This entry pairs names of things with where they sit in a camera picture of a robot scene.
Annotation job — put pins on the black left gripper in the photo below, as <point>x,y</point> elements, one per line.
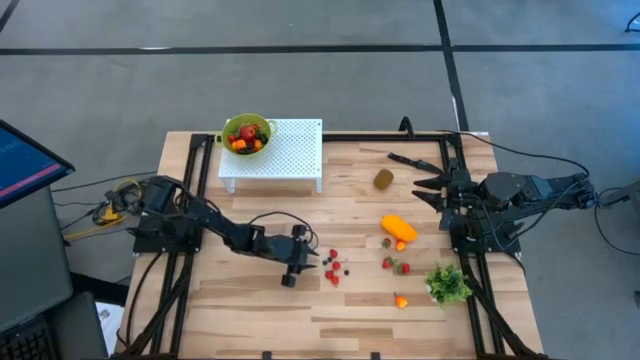
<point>280,247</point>

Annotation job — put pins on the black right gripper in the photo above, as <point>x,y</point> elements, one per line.
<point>462,192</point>

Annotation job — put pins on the orange yellow toy fruit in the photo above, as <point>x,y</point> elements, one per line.
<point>239,145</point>
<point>257,145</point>
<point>400,301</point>
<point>400,245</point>

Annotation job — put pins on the dark red toy plum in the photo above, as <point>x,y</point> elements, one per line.
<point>247,132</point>

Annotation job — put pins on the red toy strawberry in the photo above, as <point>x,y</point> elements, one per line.
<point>404,268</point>
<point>232,137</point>
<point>386,242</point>
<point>387,263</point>

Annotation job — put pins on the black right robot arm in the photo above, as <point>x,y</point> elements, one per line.
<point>530,187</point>

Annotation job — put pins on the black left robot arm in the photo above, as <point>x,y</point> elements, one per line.
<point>210,220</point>

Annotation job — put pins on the black knife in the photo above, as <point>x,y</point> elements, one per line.
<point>417,164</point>

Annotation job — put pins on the yellow orange toy mango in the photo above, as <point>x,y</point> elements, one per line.
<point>398,228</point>

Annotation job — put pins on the brown toy kiwi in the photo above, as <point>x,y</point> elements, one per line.
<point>383,179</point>

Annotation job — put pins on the green artificial plant bunch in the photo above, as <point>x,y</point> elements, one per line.
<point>447,285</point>

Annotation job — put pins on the white perforated shelf riser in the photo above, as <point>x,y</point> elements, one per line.
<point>295,150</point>

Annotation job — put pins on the green colander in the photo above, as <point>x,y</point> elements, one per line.
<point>242,120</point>

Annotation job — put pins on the grey stand foot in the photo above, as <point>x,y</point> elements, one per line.
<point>625,195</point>

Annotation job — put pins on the white paper sheet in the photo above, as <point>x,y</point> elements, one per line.
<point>111,325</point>

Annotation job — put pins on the black box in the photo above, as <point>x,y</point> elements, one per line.
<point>80,330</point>

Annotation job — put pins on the black chair leg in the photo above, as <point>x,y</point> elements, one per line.
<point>634,22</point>

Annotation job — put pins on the black keyboard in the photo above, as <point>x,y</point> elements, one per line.
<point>25,347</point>

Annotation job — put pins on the computer monitor with blue screen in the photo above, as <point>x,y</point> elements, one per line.
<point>25,165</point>

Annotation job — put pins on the black bracket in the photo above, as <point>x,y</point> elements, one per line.
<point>406,127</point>

